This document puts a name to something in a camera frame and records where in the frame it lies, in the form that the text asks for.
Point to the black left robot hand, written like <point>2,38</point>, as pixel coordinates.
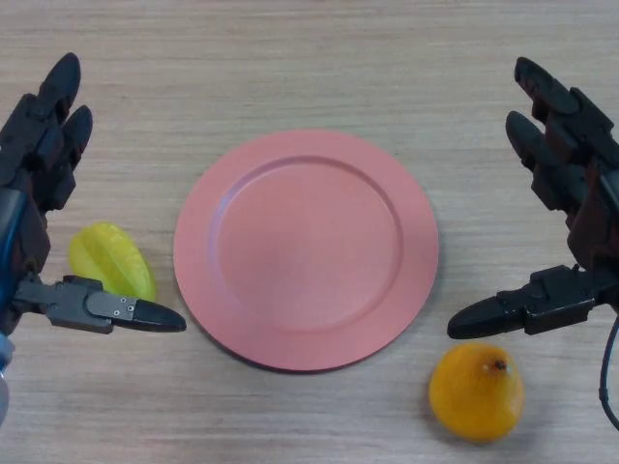
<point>29,145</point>

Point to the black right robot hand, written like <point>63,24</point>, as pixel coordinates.
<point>580,159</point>

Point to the yellow green starfruit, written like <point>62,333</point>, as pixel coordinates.
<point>109,258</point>

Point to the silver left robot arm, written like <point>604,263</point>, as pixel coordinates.
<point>3,386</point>

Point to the pink round plate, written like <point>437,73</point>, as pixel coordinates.
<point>309,251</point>

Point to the orange yellow pear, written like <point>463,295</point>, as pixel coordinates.
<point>476,394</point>

